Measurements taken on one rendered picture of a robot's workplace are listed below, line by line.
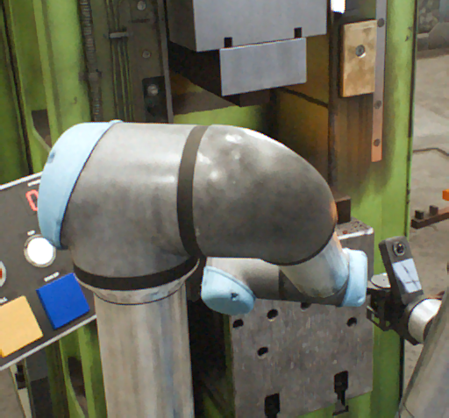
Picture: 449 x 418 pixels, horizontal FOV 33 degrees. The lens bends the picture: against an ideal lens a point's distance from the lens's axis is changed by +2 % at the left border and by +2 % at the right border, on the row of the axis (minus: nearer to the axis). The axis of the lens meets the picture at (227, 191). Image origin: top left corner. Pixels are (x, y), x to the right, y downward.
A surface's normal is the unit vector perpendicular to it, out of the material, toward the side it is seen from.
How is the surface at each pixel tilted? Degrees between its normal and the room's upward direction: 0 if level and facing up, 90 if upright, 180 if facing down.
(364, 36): 90
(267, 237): 108
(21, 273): 60
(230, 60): 90
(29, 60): 90
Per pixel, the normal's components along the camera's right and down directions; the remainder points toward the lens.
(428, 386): -0.68, 0.32
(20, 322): 0.63, -0.29
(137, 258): 0.15, 0.35
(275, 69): 0.41, 0.31
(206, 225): -0.22, 0.52
